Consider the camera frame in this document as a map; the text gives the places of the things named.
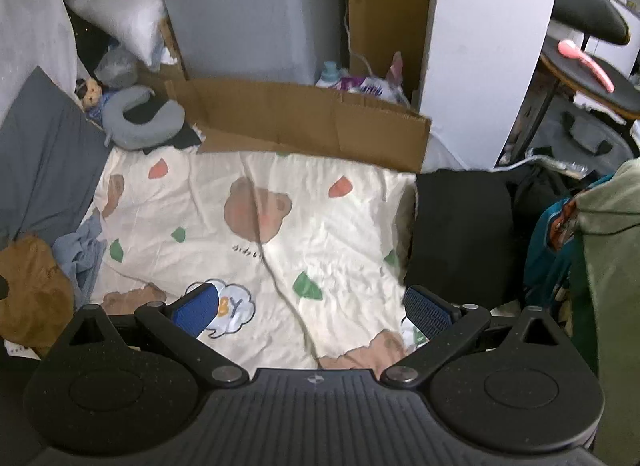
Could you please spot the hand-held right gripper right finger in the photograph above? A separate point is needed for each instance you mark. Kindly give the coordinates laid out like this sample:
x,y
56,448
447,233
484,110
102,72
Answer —
x,y
430,311

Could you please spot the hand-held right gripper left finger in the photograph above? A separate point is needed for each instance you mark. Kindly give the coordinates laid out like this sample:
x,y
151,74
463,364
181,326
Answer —
x,y
195,308

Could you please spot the black shorts patterned side stripes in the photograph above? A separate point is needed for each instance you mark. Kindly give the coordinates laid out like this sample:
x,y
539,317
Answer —
x,y
460,231

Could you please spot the white printed blanket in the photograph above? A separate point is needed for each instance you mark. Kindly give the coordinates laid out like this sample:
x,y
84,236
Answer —
x,y
325,246

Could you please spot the teal bag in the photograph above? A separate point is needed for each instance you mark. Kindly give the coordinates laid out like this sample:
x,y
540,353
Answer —
x,y
545,256

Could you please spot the light blue cloth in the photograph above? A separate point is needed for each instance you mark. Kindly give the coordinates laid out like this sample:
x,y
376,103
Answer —
x,y
80,251

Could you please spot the black bag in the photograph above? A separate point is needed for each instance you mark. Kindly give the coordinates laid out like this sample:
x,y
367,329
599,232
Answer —
x,y
535,196

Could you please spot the brown cloth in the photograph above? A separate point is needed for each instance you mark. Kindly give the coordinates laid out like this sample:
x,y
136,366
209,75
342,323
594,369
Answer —
x,y
30,291

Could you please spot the green garment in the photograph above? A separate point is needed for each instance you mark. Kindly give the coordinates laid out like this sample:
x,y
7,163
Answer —
x,y
615,296

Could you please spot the blue-grey neck pillow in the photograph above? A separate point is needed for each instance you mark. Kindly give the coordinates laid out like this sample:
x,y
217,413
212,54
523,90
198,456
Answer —
x,y
112,120

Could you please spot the grey bed sheet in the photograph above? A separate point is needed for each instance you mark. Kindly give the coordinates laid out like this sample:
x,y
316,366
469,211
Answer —
x,y
45,160

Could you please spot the grey duffel bag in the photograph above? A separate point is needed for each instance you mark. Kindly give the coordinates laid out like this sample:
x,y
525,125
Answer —
x,y
550,130

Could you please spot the brown cardboard sheet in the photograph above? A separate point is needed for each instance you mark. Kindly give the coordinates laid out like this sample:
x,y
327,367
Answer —
x,y
325,120

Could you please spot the purple white package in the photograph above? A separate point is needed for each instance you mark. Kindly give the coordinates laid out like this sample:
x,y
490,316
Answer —
x,y
372,88

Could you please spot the small teddy bear toy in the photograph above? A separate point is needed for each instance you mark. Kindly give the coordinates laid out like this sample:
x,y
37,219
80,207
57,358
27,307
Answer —
x,y
92,90

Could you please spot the grey plush toy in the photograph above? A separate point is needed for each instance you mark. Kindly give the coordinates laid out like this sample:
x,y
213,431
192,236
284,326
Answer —
x,y
117,68

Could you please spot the light blue bottle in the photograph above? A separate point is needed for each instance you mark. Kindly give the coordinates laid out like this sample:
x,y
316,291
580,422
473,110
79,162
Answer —
x,y
327,76

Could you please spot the tall brown panel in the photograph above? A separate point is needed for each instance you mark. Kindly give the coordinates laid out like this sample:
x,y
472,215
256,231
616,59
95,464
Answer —
x,y
390,20

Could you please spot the pink handheld tool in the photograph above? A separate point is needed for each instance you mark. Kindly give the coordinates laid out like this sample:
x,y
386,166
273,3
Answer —
x,y
595,68

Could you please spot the white pillow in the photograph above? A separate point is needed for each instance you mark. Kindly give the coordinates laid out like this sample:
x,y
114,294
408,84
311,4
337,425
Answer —
x,y
130,15

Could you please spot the grey cabinet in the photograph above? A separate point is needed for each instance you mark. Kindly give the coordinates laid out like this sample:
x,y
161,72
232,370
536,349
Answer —
x,y
250,10

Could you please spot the white curtain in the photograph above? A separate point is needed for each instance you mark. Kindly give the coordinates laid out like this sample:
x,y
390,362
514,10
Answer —
x,y
30,20

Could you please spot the black office chair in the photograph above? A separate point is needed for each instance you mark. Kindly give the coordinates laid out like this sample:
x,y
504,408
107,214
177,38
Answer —
x,y
585,5

